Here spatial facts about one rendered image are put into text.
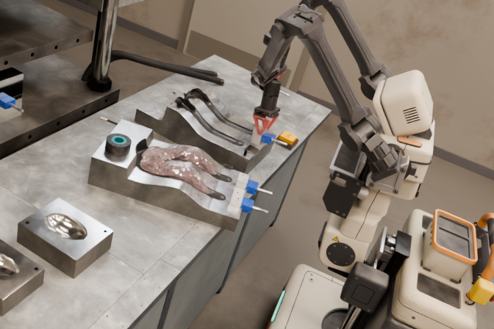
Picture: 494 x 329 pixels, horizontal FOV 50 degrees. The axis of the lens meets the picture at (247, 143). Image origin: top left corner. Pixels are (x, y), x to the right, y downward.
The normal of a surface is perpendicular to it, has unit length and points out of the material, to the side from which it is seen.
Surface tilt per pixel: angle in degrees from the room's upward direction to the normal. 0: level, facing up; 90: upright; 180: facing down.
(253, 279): 0
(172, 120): 90
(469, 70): 90
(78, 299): 0
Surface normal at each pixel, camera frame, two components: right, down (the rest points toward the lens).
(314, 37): 0.43, 0.17
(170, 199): -0.16, 0.49
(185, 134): -0.44, 0.37
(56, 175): 0.27, -0.81
